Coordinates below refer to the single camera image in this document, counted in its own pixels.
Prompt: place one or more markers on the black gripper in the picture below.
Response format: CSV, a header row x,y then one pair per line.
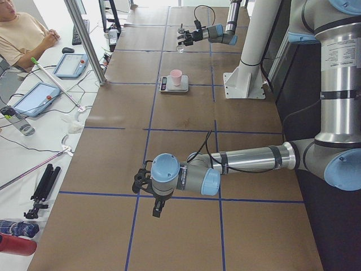
x,y
196,34
157,198

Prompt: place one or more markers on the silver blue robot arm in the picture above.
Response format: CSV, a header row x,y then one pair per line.
x,y
214,33
333,154

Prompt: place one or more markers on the silver digital kitchen scale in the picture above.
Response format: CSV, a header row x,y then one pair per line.
x,y
166,85

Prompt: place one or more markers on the black folded tripod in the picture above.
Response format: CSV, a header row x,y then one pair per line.
x,y
43,191

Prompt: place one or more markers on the blue teach pendant far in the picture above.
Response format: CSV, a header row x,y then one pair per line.
x,y
71,66

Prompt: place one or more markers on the blue teach pendant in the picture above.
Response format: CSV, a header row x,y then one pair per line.
x,y
71,66
37,99

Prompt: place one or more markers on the black computer mouse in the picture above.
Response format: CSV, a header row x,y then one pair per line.
x,y
67,50

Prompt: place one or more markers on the crumpled white tissue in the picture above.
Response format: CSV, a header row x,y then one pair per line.
x,y
74,125

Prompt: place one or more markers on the blue folded umbrella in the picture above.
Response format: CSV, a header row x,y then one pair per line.
x,y
19,228

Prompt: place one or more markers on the red metal bottle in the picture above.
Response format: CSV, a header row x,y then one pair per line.
x,y
17,246

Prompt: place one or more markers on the white stick green tip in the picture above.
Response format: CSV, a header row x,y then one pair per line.
x,y
54,80

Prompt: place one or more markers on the blue teach pendant near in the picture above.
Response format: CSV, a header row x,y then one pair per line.
x,y
37,99

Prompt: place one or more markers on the seated person beige shirt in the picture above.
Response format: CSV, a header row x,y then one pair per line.
x,y
23,37

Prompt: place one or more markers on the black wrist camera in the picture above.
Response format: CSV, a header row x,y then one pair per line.
x,y
198,24

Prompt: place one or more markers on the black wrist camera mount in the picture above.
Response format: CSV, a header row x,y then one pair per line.
x,y
142,181

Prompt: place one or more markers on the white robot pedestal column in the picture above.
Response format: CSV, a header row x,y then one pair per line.
x,y
246,82

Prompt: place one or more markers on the aluminium frame post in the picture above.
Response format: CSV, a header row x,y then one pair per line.
x,y
76,17

